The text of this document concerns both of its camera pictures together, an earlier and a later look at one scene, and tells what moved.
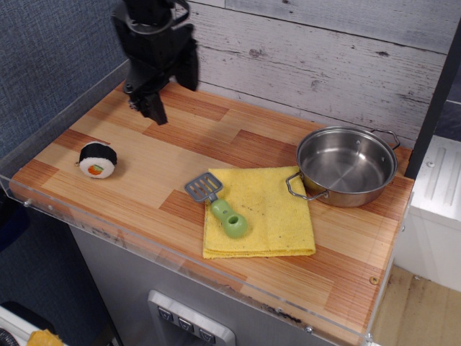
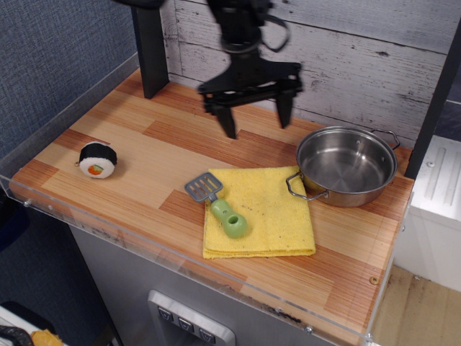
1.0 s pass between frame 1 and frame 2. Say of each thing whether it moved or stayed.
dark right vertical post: stayed
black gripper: moved
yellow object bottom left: stayed
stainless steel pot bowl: stayed
